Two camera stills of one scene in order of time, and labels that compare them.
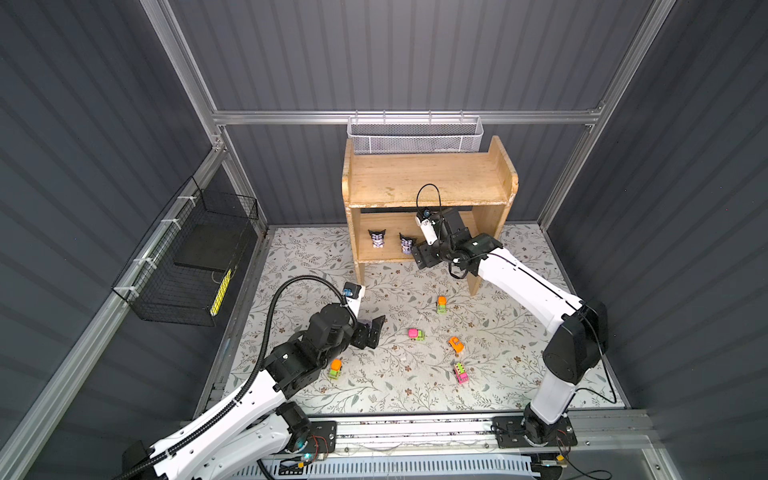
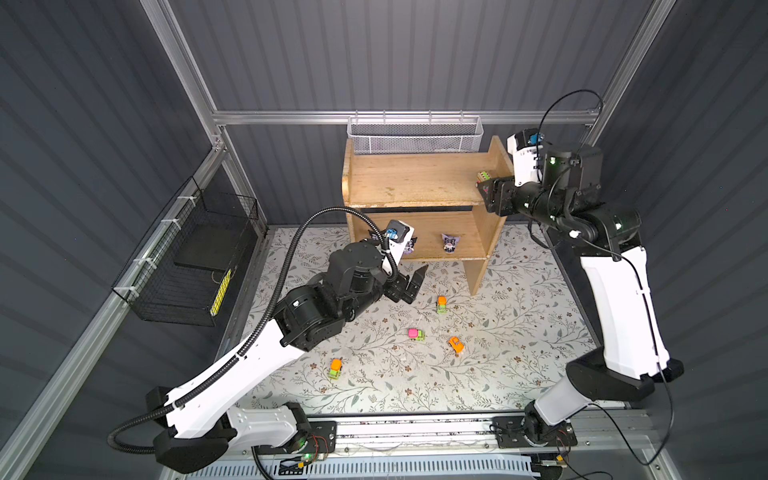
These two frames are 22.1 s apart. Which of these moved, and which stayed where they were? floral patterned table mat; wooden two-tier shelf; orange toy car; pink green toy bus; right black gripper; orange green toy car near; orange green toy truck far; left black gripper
Moved: right black gripper; left black gripper; pink green toy bus
Stayed: wooden two-tier shelf; orange green toy truck far; orange green toy car near; floral patterned table mat; orange toy car
